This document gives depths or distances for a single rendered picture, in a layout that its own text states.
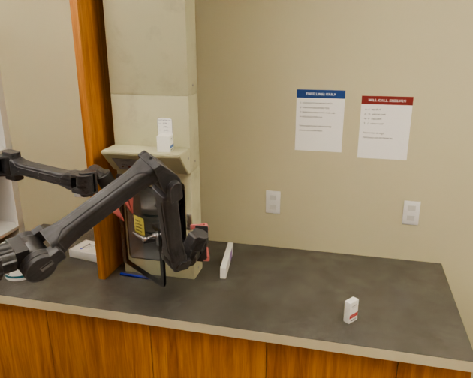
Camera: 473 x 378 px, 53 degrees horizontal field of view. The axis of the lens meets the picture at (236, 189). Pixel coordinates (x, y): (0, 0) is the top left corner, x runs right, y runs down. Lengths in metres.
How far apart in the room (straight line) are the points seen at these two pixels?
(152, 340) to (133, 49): 1.11
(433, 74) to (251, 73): 0.76
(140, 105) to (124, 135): 0.14
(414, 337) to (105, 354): 1.18
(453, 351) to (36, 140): 2.15
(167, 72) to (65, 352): 1.21
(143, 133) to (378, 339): 1.15
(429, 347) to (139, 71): 1.41
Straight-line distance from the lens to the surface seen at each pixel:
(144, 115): 1.88
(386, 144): 2.17
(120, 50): 1.90
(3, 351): 2.36
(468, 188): 2.27
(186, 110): 1.82
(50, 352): 2.21
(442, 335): 1.84
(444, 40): 2.15
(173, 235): 1.46
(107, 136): 2.02
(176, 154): 1.75
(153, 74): 1.85
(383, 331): 1.80
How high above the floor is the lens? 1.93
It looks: 18 degrees down
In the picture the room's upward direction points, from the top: straight up
